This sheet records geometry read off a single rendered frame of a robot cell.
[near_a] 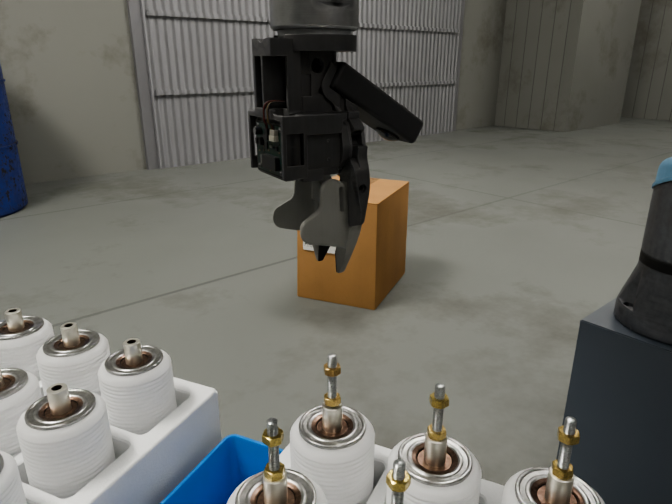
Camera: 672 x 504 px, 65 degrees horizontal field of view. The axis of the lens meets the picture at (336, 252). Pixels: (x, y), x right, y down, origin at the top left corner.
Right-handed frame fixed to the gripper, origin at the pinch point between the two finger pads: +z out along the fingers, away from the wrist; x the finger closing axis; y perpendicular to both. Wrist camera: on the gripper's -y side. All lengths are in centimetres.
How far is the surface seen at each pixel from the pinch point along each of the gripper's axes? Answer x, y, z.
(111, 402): -23.2, 20.6, 24.4
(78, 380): -30.9, 23.6, 24.3
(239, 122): -312, -112, 21
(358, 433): 2.9, -1.1, 20.5
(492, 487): 11.0, -14.2, 27.8
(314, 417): -2.0, 1.7, 20.5
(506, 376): -22, -57, 46
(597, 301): -35, -108, 46
